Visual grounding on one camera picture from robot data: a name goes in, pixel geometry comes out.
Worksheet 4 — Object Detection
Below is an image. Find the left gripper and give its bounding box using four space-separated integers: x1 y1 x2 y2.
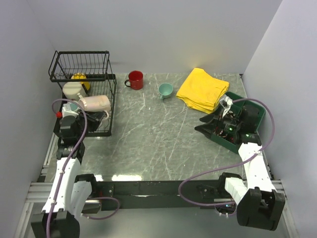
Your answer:
74 109 105 141

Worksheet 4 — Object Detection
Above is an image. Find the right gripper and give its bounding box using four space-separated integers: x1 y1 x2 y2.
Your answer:
195 104 242 138

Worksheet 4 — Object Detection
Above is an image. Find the pink mug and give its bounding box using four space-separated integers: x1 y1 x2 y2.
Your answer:
77 93 111 119

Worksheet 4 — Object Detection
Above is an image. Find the speckled teal mug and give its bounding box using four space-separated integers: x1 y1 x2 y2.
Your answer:
64 102 79 112

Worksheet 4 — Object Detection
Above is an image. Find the floral mug green inside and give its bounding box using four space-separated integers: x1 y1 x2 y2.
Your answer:
62 82 87 101

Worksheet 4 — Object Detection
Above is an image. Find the yellow enamel mug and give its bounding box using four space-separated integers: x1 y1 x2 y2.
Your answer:
71 73 91 91

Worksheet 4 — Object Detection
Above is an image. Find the small teal cup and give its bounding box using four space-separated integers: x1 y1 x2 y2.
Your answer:
158 83 173 99

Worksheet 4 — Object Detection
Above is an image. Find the red mug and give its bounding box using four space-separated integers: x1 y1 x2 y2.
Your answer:
124 70 143 90

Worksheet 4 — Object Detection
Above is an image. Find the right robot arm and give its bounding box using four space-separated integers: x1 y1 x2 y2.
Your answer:
195 102 285 231

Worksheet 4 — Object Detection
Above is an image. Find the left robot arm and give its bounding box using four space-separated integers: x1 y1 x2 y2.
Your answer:
31 113 99 238

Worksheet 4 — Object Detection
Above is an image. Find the green compartment organizer box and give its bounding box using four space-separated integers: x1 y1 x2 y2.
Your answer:
208 100 265 154

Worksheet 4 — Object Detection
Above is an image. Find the yellow folded cloth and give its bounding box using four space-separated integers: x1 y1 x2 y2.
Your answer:
176 68 230 114

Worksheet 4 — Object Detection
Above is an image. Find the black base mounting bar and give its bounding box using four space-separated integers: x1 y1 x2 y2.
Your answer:
96 180 225 209

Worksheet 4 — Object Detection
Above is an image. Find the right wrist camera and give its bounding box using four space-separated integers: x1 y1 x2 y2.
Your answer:
219 95 233 118

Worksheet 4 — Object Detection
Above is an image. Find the black wire dish rack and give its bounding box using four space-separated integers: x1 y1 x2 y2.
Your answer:
49 51 117 137

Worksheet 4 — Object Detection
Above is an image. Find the aluminium rail frame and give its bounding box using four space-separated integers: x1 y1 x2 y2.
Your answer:
13 182 300 238

